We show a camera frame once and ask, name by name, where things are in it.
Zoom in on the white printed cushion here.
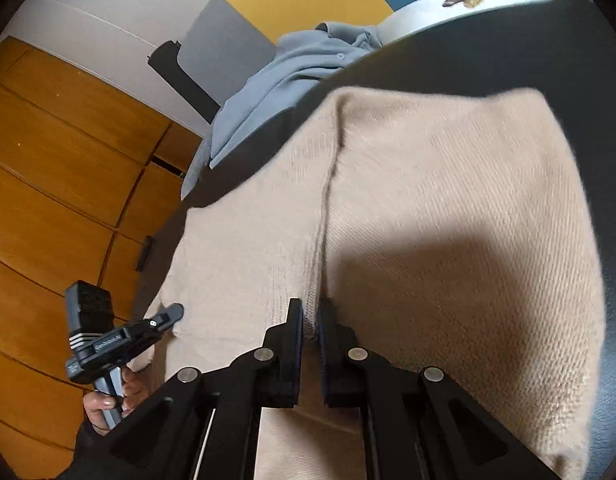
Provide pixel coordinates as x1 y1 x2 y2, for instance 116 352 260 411
378 0 553 43

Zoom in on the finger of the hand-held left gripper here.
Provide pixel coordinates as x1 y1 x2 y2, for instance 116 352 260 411
147 303 185 336

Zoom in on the grey-blue shirt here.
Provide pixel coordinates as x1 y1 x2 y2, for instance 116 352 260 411
180 21 389 201

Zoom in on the person's left forearm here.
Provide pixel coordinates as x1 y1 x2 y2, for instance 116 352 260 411
53 420 120 480

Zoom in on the person's left hand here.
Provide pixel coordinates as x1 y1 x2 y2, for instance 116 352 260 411
83 369 150 436

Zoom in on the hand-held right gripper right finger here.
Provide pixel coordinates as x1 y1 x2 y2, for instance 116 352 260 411
316 298 563 480

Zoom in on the beige knit sweater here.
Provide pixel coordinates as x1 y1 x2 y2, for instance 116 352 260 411
135 86 604 480

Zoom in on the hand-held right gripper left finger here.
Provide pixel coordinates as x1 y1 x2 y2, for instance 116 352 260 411
83 298 305 480

